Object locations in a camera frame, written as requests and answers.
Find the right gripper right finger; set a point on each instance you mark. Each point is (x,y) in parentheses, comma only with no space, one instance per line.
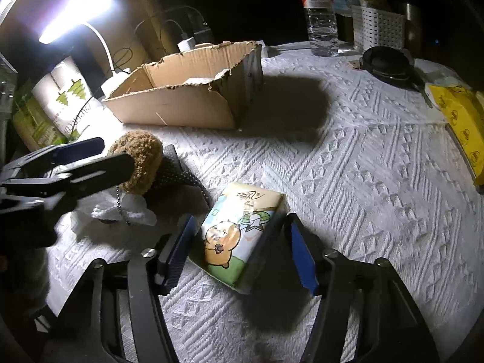
(306,252)

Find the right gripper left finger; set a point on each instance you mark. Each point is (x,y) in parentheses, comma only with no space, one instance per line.
(174,253)

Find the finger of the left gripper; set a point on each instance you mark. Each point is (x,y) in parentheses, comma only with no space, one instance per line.
(27,179)
(64,154)

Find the capybara tissue pack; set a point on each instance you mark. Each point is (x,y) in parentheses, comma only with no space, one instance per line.
(233,241)

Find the white knitted cloth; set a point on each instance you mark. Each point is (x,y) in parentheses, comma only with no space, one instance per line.
(111,205)

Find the brown plush toy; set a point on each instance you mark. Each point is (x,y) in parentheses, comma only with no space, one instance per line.
(147,153)

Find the green cardboard box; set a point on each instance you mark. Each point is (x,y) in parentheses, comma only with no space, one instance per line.
(30,121)

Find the white textured tablecloth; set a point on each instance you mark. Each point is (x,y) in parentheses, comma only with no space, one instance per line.
(370,168)

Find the open cardboard box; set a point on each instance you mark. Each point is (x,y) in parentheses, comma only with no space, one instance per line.
(208,87)

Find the white LED desk lamp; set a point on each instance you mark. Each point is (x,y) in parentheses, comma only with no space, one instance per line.
(74,13)

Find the white charger plug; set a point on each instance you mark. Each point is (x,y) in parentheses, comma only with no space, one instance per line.
(187,44)

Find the black charger adapter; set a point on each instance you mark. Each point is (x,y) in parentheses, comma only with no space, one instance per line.
(199,28)

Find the black round bowl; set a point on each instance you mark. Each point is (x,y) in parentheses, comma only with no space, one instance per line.
(387,64)

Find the yellow plastic package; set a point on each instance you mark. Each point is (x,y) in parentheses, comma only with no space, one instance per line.
(464,114)

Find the white perforated basket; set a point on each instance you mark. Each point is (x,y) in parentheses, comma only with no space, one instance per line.
(373,27)

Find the clear water bottle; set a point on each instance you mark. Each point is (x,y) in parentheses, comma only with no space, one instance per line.
(322,27)

